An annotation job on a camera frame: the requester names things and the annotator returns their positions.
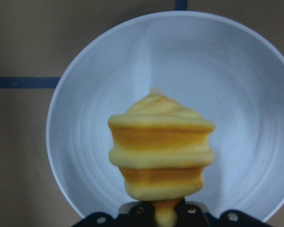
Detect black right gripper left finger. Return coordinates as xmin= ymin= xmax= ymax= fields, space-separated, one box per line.
xmin=74 ymin=201 xmax=155 ymax=227

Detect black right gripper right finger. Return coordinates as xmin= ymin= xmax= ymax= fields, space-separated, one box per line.
xmin=174 ymin=197 xmax=275 ymax=227

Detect blue plate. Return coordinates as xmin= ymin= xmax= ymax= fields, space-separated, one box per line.
xmin=46 ymin=11 xmax=284 ymax=221

